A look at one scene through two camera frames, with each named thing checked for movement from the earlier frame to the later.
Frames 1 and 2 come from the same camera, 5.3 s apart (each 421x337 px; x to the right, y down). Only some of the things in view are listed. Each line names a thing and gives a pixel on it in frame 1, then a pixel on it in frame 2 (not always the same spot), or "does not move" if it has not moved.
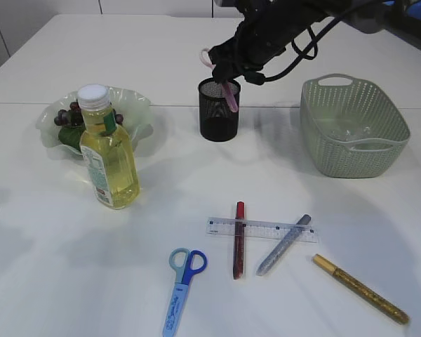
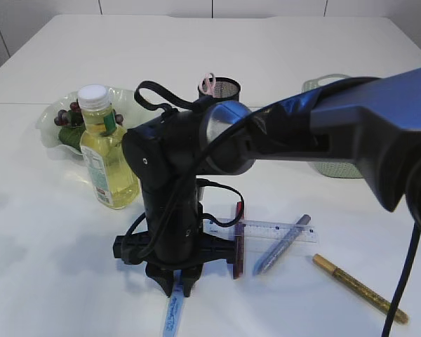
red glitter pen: [238, 241] does not move
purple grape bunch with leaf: [73, 124] does not move
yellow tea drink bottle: [108, 149] does not move
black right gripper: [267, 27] to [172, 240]
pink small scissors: [226, 88] to [207, 84]
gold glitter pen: [361, 290] does not move
